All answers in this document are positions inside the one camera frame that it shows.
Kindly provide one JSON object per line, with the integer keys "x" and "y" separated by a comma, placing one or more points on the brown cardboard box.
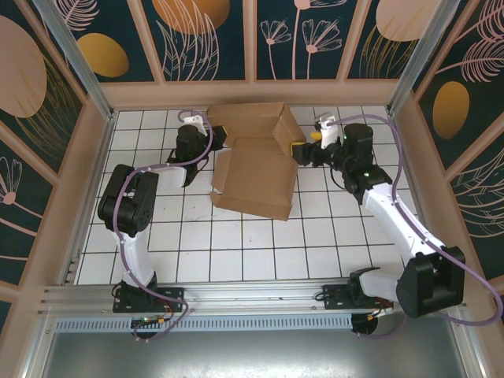
{"x": 256, "y": 185}

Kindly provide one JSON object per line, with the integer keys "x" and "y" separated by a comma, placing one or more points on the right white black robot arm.
{"x": 397, "y": 224}

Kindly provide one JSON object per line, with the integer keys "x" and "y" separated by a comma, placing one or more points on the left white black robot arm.
{"x": 132, "y": 256}

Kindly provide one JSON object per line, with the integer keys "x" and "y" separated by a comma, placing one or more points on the dark panel orange circle leaves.
{"x": 228, "y": 47}

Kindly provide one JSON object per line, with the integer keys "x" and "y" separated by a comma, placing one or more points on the dark panel with pink flowers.
{"x": 291, "y": 59}

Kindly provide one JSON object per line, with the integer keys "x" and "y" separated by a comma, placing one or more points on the dark panel with pink circle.
{"x": 366, "y": 59}

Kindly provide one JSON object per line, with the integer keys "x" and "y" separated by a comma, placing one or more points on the dark panel with orange oval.
{"x": 138, "y": 59}

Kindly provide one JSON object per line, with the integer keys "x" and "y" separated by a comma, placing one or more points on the dark panel orange oval feathers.
{"x": 472, "y": 98}

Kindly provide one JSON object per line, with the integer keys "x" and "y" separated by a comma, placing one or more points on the dark panel pink feather leaves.
{"x": 480, "y": 220}

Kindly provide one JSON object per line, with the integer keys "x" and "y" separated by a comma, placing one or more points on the dark panel pink oval gold-lines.
{"x": 23, "y": 78}

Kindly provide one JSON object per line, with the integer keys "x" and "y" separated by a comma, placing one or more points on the dark panel single pink flower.
{"x": 19, "y": 220}

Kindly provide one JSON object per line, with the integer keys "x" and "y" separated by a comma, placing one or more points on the grey metal sheet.
{"x": 252, "y": 354}

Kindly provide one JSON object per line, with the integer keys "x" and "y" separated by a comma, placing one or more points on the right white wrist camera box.
{"x": 327, "y": 134}

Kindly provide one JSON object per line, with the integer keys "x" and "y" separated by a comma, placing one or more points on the aluminium corner post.
{"x": 415, "y": 59}
{"x": 82, "y": 67}

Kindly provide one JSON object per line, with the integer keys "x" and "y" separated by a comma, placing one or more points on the aluminium side rail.
{"x": 439, "y": 267}
{"x": 73, "y": 267}

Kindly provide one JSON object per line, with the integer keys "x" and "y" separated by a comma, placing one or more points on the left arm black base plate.
{"x": 173, "y": 295}

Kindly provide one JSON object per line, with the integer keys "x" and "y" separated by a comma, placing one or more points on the long aluminium mounting rail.
{"x": 252, "y": 295}

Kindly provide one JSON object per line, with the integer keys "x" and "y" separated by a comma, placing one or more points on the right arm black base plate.
{"x": 334, "y": 295}

